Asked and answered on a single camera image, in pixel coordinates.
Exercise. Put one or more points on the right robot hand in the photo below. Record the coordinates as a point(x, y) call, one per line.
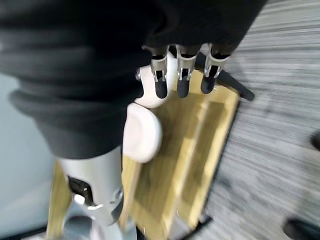
point(82, 75)

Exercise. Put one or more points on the dark slipper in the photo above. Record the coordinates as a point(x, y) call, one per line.
point(303, 230)

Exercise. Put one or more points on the wooden shoe rack black frame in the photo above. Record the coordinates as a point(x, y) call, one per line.
point(190, 140)

